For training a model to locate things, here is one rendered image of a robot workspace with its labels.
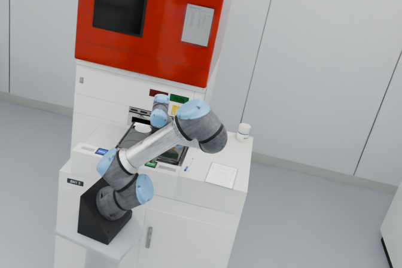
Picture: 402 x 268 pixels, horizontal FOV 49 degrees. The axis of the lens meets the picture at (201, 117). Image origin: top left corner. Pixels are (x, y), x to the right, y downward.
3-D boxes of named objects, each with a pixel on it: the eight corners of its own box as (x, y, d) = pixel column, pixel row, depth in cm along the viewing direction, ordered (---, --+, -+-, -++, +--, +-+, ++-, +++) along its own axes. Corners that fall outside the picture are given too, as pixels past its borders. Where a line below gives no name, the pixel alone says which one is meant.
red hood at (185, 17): (115, 32, 334) (123, -52, 309) (220, 55, 328) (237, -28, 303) (73, 58, 265) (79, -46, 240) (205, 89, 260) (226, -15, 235)
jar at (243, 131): (236, 135, 271) (239, 121, 267) (247, 138, 270) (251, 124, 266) (235, 140, 264) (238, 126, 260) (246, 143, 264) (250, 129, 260)
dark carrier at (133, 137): (136, 122, 277) (136, 121, 277) (189, 135, 275) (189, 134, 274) (118, 148, 246) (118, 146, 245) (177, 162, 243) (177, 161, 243)
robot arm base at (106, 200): (105, 226, 187) (122, 219, 182) (90, 193, 188) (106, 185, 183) (126, 213, 200) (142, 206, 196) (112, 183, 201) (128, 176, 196)
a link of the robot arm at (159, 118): (174, 128, 200) (176, 118, 210) (160, 109, 196) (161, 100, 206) (161, 137, 201) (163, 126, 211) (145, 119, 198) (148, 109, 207)
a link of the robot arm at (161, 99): (153, 98, 205) (154, 91, 213) (149, 119, 210) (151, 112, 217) (170, 101, 206) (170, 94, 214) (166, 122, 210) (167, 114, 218)
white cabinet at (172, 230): (91, 222, 320) (101, 122, 286) (221, 256, 313) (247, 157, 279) (51, 289, 261) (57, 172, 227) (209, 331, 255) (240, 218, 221)
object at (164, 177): (77, 164, 237) (79, 142, 231) (177, 189, 233) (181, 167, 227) (70, 173, 228) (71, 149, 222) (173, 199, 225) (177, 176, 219)
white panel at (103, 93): (74, 113, 289) (78, 55, 272) (195, 142, 283) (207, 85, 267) (72, 115, 286) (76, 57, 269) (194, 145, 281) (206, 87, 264)
